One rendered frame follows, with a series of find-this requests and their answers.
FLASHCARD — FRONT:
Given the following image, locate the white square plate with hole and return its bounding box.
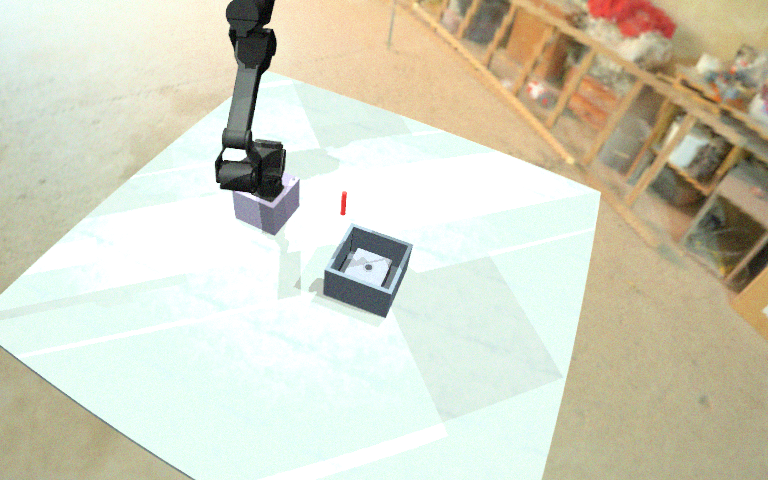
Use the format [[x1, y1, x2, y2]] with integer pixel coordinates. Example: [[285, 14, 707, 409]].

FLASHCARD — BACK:
[[345, 248, 393, 287]]

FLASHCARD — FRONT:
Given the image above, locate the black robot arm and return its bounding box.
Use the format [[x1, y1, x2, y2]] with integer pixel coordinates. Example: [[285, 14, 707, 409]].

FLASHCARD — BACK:
[[215, 0, 286, 203]]

